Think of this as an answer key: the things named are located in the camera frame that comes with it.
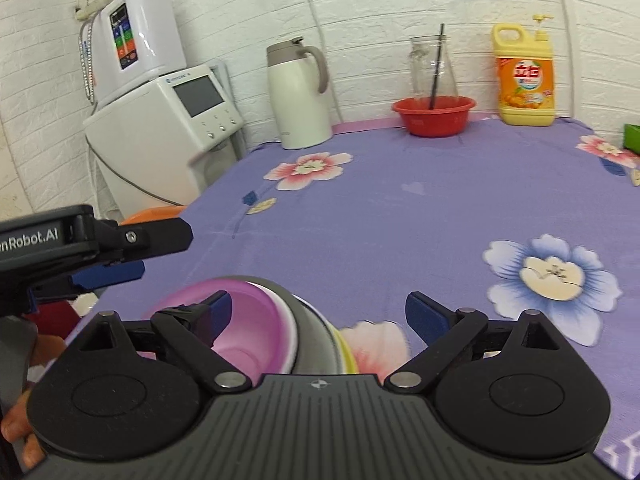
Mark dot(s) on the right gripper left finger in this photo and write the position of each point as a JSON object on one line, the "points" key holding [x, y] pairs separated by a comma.
{"points": [[188, 333]]}

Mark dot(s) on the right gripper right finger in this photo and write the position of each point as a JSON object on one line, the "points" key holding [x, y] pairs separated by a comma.
{"points": [[449, 337]]}

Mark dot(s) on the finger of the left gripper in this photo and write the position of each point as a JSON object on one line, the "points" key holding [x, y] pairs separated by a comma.
{"points": [[98, 277], [144, 240]]}

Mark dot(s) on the purple plastic bowl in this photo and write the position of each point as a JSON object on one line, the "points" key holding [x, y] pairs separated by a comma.
{"points": [[232, 343]]}

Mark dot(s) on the stainless steel bowl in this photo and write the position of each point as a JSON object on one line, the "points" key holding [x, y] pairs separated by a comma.
{"points": [[318, 350]]}

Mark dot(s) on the white red-patterned ceramic bowl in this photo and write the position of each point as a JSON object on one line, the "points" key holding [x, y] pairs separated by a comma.
{"points": [[272, 336]]}

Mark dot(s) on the person's left hand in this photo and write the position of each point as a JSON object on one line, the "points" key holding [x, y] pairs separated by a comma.
{"points": [[15, 426]]}

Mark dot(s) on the orange plastic basin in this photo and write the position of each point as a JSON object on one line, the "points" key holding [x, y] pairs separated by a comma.
{"points": [[154, 214]]}

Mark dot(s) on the white water dispenser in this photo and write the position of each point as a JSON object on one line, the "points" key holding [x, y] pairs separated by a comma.
{"points": [[164, 143]]}

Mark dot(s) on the purple floral tablecloth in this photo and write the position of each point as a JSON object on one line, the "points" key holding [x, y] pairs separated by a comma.
{"points": [[441, 216]]}

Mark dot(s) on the white water purifier unit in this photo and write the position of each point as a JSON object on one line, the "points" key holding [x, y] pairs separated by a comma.
{"points": [[127, 44]]}

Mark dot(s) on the red plastic basket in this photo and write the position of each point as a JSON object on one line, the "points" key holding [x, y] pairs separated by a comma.
{"points": [[435, 118]]}

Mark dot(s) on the white thermos jug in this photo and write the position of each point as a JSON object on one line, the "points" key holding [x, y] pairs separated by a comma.
{"points": [[298, 79]]}

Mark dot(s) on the clear glass jar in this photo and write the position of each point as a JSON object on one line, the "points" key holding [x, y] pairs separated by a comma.
{"points": [[421, 62]]}

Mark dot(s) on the yellow dish soap bottle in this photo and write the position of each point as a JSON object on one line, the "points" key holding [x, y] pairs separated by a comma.
{"points": [[525, 73]]}

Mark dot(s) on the green box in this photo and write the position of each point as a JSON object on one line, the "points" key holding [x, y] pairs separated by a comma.
{"points": [[632, 138]]}

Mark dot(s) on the black straw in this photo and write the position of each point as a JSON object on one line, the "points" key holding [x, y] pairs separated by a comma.
{"points": [[441, 37]]}

